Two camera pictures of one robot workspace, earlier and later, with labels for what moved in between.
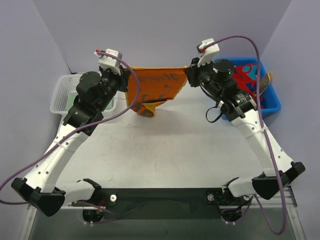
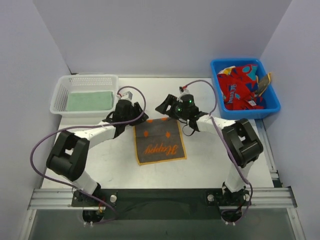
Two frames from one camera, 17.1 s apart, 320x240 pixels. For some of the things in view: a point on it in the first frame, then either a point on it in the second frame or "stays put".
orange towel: (156, 86) -> (158, 140)
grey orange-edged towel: (264, 82) stays put
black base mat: (163, 204) stays put
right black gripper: (191, 75) -> (170, 105)
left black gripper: (122, 80) -> (136, 113)
